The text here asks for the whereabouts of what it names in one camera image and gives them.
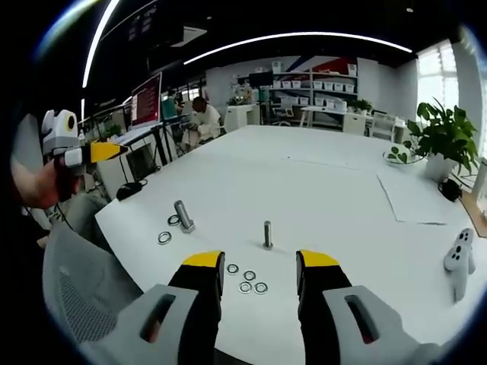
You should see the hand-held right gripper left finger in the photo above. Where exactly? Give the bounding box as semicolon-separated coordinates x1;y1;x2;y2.
81;249;226;365

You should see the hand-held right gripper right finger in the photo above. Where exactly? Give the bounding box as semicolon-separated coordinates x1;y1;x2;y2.
295;249;444;365

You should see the small steel threaded stud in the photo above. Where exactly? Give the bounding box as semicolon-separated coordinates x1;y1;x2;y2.
262;220;274;251

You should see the large steel threaded stud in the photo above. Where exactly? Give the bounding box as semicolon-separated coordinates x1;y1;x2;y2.
173;199;197;234

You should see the person's left hand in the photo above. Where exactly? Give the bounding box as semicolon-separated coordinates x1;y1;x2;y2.
10;156;62;210

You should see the black computer mouse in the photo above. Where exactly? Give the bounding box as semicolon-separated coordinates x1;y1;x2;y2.
115;182;145;202

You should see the computer monitor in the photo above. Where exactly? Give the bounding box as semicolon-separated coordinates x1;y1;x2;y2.
128;71;164;130

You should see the curved ceiling light strip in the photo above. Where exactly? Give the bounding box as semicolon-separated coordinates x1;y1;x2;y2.
183;31;414;66
81;0;123;89

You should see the grey mesh office chair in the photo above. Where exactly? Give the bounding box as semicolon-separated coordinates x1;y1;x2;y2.
40;224;144;345

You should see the white paper sheet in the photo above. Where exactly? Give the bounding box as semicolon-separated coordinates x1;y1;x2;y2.
376;171;449;226

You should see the white game controller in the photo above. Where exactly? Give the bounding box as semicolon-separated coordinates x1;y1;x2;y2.
442;227;477;303

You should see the small plant in white dish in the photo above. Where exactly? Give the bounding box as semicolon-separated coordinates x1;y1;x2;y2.
381;143;424;166

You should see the small black device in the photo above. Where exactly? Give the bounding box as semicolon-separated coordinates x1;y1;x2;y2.
438;178;463;203

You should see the white bottle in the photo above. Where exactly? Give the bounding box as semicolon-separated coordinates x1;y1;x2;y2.
473;157;487;214

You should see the shelf with white boxes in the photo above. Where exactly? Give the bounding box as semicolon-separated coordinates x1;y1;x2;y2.
270;60;359;129

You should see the large potted green plant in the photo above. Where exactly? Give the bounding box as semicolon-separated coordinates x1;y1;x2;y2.
403;97;481;184

